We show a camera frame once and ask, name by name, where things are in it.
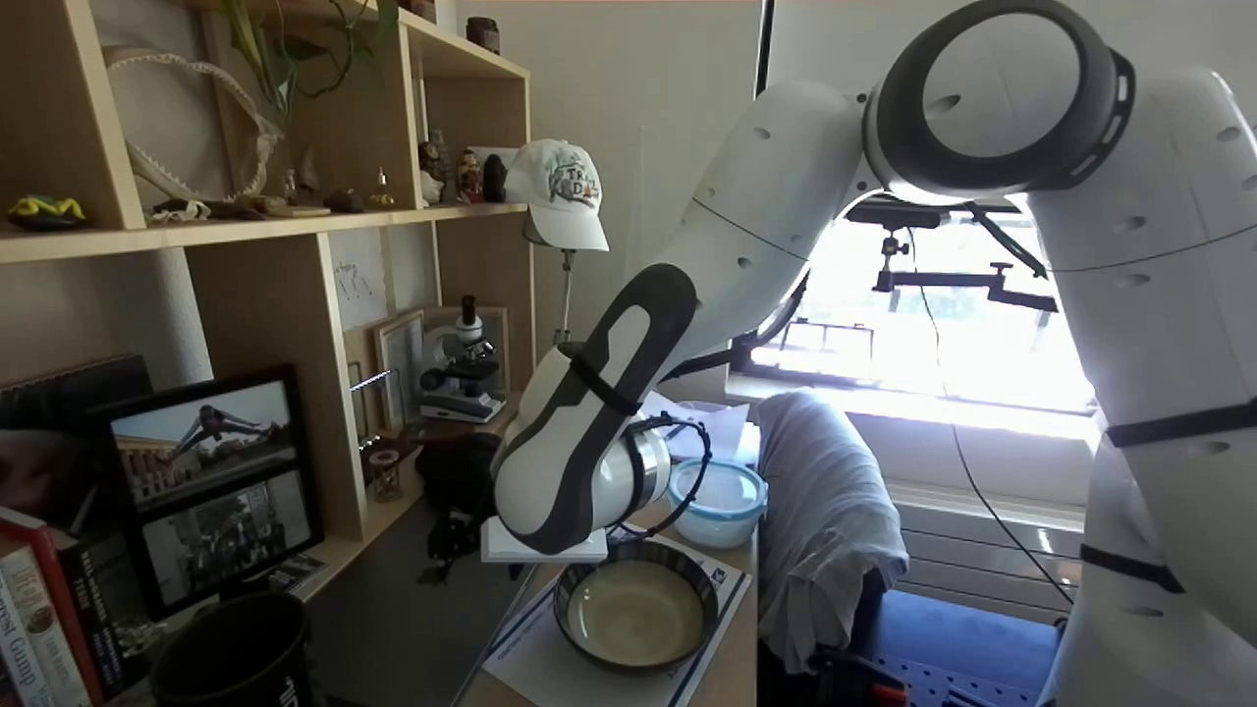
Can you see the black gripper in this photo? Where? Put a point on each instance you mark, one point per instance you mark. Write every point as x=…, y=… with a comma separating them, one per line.
x=466, y=533

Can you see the grey laptop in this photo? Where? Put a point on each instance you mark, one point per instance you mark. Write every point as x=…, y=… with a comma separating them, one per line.
x=393, y=630

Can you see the dark rimmed ceramic bowl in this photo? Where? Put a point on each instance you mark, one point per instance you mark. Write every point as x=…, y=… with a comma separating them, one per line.
x=635, y=609

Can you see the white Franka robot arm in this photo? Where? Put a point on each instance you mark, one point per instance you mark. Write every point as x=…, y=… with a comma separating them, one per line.
x=760, y=182

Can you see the light blue bowl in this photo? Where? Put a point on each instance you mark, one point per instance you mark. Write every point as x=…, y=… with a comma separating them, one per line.
x=728, y=503

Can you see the small dark pot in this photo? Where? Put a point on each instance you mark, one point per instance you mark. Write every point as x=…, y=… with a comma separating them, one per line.
x=383, y=470

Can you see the white paper with blue print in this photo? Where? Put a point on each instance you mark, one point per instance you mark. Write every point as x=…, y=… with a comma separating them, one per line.
x=537, y=662

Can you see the black and white microscope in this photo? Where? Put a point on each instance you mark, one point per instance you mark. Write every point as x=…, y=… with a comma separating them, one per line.
x=461, y=360

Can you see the black mug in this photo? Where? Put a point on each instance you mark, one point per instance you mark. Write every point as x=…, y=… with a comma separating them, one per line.
x=237, y=653

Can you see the light wooden shelf unit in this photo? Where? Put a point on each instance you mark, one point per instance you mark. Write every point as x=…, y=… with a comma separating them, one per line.
x=279, y=355

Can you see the grey cloth over chair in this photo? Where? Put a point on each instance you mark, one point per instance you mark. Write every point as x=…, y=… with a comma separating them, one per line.
x=820, y=522

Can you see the white baseball cap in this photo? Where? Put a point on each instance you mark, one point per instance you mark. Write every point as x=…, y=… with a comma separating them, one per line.
x=559, y=198

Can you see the small pale figurine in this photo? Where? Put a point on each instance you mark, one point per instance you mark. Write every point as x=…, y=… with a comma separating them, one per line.
x=435, y=177

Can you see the small brown figurine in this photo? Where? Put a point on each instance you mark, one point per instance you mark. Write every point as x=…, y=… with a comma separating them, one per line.
x=469, y=177

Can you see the small dark figurine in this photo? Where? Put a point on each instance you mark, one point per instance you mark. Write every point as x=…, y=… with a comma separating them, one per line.
x=491, y=177

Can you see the red book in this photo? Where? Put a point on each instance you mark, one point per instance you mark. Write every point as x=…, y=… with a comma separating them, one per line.
x=46, y=601

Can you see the blue chair seat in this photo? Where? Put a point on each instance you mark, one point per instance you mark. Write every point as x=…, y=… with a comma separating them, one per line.
x=963, y=651

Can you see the green and black small object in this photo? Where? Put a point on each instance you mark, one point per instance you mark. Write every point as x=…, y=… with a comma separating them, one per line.
x=46, y=208

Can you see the small dark jar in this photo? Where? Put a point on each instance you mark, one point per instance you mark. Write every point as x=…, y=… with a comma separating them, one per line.
x=486, y=34

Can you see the green potted plant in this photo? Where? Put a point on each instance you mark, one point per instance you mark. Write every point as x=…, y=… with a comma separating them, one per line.
x=277, y=51

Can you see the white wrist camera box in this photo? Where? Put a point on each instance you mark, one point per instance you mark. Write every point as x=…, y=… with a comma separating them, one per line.
x=537, y=542

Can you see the black double photo frame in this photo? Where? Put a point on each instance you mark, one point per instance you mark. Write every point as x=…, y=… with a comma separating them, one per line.
x=210, y=491

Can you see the dark box behind frame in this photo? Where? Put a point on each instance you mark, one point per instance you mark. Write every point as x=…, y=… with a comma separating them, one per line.
x=60, y=418

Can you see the white wall radiator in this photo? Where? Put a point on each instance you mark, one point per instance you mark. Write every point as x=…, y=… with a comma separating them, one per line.
x=968, y=551

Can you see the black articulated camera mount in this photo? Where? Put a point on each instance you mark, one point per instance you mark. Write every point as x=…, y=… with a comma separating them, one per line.
x=944, y=280

